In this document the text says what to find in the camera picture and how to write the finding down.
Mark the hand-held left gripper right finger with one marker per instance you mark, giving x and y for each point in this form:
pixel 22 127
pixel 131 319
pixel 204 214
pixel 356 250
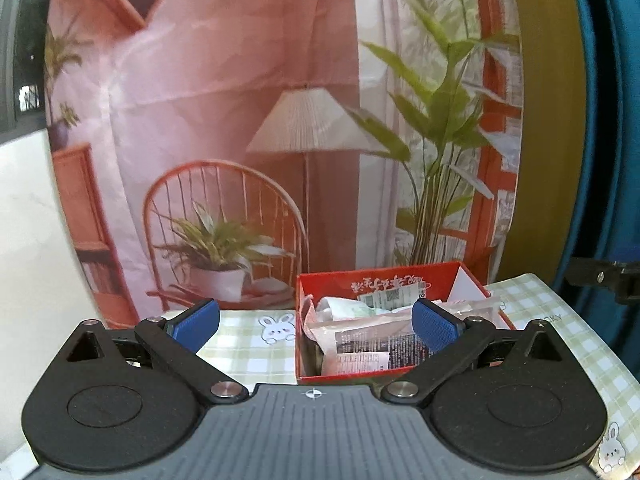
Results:
pixel 435 325

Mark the red strawberry print box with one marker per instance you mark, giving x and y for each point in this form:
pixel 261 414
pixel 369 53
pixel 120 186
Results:
pixel 350 282

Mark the printed room scene backdrop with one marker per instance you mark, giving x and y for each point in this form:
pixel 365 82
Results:
pixel 225 85

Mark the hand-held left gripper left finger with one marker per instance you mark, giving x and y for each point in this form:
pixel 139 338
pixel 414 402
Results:
pixel 197 322

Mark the pink soft packet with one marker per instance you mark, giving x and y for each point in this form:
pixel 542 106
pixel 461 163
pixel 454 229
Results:
pixel 307 317

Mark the clear plastic packet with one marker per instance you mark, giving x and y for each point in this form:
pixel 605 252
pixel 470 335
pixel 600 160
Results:
pixel 477 310

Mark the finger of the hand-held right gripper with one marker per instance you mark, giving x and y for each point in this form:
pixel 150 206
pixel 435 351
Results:
pixel 595 272

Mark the dark window frame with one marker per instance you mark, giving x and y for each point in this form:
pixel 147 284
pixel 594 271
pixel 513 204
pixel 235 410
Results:
pixel 22 60

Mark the white plastic packet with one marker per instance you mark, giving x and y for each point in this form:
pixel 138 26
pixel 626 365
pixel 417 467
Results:
pixel 350 307

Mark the teal curtain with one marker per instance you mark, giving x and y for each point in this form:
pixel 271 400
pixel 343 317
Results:
pixel 610 110

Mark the green checked tablecloth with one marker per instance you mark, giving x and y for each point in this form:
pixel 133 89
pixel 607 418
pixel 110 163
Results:
pixel 250 355

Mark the clear packet with black label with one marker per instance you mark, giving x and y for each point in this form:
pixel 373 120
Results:
pixel 370 340

